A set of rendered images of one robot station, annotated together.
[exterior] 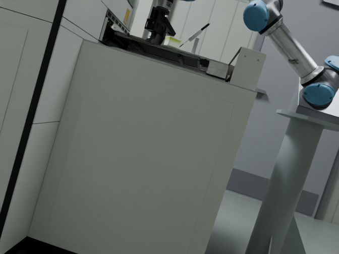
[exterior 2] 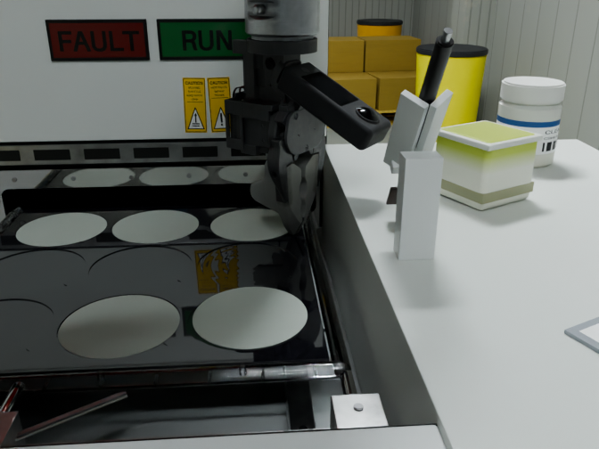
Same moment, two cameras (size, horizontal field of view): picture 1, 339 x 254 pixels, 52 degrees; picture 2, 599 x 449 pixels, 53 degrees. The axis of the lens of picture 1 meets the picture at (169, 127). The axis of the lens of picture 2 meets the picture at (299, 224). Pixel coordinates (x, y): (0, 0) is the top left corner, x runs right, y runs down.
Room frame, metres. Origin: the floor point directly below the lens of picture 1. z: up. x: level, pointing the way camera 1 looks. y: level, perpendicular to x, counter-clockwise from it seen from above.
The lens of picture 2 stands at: (1.70, -0.43, 1.18)
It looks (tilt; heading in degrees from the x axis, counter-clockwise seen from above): 23 degrees down; 82
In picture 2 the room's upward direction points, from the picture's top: straight up
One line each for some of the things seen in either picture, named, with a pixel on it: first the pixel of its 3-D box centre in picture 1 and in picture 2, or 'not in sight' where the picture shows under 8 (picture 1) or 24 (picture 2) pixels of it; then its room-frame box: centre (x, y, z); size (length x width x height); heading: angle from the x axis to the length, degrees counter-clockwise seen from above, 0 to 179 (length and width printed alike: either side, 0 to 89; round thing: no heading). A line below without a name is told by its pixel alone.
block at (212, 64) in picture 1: (218, 66); not in sight; (1.46, -0.12, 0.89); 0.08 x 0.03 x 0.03; 87
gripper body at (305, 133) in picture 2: (158, 21); (276, 96); (1.76, 0.21, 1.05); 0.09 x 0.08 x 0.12; 139
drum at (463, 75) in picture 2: not in sight; (447, 102); (3.22, 3.43, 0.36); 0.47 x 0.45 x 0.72; 87
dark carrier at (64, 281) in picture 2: (161, 52); (141, 269); (1.62, 0.14, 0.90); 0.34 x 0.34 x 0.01; 87
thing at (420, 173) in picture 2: (193, 41); (414, 170); (1.85, 0.01, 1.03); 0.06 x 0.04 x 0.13; 87
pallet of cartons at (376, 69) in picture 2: not in sight; (365, 79); (2.96, 4.64, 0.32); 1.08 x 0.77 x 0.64; 177
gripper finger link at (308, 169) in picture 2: (150, 42); (289, 188); (1.78, 0.22, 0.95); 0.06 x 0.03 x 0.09; 139
